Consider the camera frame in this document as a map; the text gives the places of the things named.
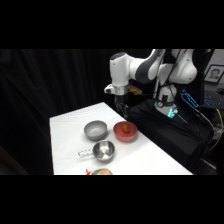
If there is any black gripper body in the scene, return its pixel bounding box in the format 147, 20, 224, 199
114, 93, 130, 108

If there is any pink bowl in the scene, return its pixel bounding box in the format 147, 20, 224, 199
113, 121, 139, 142

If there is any gray bowl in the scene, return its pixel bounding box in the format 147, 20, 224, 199
83, 120, 109, 141

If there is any small green light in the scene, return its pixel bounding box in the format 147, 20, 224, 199
166, 107, 178, 120

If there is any black robot stand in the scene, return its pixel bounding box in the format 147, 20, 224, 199
123, 98, 218, 176

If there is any tan round toy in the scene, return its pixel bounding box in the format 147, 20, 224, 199
91, 168, 114, 176

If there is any blue lit device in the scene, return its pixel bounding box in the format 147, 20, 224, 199
180, 88, 200, 110

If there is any black curtain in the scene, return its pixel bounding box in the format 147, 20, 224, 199
0, 49, 158, 176

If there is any framed portrait picture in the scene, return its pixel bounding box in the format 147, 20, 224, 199
203, 64, 224, 84

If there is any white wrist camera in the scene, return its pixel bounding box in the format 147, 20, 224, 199
103, 83, 116, 95

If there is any black cable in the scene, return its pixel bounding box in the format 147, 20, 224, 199
134, 49, 179, 101

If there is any steel measuring cup with handle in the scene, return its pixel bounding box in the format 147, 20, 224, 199
77, 139, 117, 164

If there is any yellow cable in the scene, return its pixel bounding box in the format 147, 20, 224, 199
207, 108, 224, 152

